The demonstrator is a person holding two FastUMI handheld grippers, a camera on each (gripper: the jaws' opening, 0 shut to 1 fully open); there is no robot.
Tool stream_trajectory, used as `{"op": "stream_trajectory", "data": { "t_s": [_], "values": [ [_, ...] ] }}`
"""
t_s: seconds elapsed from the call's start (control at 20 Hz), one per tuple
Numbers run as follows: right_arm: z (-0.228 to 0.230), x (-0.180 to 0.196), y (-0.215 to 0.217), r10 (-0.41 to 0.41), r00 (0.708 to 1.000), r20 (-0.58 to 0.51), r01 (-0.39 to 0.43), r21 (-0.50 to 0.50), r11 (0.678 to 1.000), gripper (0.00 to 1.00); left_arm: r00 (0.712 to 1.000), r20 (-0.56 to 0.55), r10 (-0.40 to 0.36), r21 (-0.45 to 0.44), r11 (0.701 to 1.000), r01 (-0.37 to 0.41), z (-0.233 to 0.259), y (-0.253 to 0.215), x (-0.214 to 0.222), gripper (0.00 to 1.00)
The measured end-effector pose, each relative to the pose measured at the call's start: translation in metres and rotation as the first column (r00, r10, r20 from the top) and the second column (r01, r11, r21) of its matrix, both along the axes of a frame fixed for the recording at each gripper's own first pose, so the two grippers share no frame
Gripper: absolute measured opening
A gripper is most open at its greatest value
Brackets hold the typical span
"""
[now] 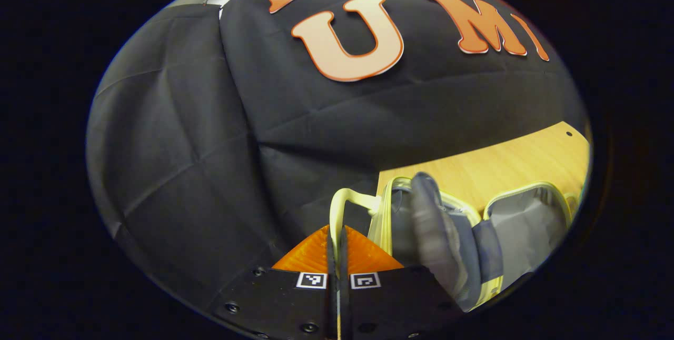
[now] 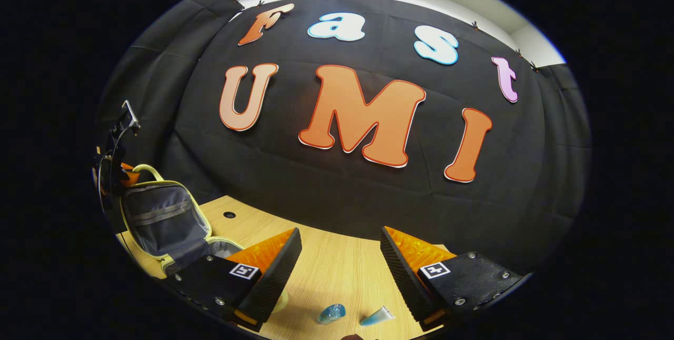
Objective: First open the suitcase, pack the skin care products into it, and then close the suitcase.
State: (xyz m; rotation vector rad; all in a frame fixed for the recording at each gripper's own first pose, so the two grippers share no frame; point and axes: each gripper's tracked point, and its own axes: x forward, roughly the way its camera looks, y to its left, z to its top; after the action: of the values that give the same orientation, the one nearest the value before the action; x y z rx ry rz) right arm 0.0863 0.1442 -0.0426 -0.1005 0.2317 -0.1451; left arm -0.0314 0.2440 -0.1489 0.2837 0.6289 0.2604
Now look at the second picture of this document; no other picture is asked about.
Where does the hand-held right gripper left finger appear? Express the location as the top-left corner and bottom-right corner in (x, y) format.
(167, 227), (304, 333)

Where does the blue and white tube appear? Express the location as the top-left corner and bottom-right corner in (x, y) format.
(359, 305), (397, 327)

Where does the black backdrop cloth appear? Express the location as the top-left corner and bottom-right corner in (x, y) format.
(97, 0), (590, 277)

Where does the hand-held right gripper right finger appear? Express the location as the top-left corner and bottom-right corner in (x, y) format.
(380, 226), (528, 333)

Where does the blue skin care bottle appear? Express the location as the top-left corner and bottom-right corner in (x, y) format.
(316, 303), (347, 325)

